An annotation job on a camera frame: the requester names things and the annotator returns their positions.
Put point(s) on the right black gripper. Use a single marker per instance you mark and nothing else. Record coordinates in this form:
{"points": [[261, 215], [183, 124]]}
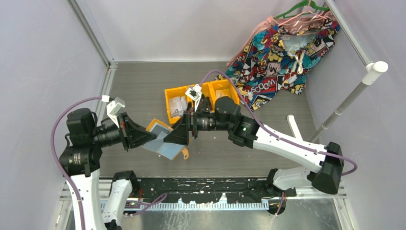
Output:
{"points": [[180, 134]]}

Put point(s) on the colourful comic print shorts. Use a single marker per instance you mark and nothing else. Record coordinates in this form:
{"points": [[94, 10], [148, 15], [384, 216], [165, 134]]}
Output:
{"points": [[270, 61]]}

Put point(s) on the pink hanger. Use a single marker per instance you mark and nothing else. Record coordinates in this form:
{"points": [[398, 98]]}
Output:
{"points": [[300, 24]]}

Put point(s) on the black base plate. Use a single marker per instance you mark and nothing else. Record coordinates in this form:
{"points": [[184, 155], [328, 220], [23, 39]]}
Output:
{"points": [[218, 193]]}

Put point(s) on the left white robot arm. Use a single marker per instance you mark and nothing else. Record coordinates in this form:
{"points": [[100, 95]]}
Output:
{"points": [[81, 162]]}

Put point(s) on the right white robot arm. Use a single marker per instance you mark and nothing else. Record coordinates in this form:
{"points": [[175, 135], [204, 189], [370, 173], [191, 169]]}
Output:
{"points": [[320, 166]]}

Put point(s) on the white clothes rail pole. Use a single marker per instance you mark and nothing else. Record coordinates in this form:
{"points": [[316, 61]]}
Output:
{"points": [[349, 98]]}

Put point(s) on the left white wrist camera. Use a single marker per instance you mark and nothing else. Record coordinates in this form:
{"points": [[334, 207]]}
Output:
{"points": [[113, 108]]}

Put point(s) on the cards in left bin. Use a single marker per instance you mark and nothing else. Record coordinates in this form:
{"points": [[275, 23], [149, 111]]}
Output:
{"points": [[177, 106]]}

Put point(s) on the banknotes in right bin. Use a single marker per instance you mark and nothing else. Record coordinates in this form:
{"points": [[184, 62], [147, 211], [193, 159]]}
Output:
{"points": [[222, 93]]}

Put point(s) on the green hanger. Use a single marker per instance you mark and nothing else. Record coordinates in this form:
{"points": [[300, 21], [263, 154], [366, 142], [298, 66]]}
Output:
{"points": [[305, 6]]}

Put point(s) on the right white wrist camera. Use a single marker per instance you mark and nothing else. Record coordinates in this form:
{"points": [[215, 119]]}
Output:
{"points": [[195, 93]]}

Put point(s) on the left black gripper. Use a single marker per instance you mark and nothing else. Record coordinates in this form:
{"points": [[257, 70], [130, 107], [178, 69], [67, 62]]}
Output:
{"points": [[131, 132]]}

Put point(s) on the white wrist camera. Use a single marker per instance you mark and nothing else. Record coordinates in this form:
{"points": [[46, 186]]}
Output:
{"points": [[113, 108], [195, 93]]}

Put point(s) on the yellow card holder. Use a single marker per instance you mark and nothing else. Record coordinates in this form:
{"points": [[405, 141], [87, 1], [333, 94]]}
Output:
{"points": [[167, 150]]}

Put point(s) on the left yellow bin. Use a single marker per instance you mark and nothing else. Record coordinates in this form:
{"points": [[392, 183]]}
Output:
{"points": [[174, 92]]}

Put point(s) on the right yellow bin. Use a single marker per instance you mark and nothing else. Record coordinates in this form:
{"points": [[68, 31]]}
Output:
{"points": [[222, 88]]}

